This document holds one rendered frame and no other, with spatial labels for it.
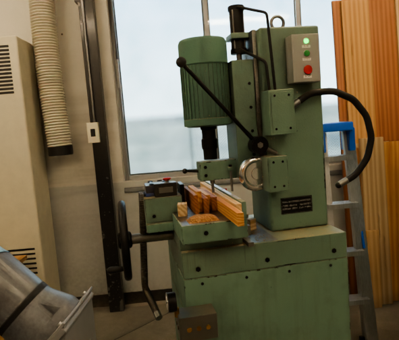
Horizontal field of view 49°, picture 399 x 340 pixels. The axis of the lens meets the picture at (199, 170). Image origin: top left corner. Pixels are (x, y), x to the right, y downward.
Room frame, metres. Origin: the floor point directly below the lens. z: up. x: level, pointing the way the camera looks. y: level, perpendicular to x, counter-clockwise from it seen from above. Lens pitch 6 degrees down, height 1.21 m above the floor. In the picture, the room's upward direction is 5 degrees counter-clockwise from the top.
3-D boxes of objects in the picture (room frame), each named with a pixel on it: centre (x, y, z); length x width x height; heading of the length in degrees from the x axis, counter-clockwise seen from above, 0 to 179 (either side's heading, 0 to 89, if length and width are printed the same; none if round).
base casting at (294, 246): (1.64, -0.17, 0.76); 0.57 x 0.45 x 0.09; 100
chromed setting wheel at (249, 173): (1.52, -0.20, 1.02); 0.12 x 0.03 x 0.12; 100
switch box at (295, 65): (1.54, -0.39, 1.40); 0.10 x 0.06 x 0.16; 100
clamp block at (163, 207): (1.61, 0.15, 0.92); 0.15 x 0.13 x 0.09; 10
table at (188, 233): (1.63, 0.06, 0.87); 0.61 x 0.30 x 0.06; 10
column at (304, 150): (1.68, -0.33, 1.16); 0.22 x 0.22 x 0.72; 10
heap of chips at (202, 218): (1.39, 0.00, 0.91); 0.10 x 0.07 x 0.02; 100
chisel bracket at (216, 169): (1.62, -0.07, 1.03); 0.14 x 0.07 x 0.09; 100
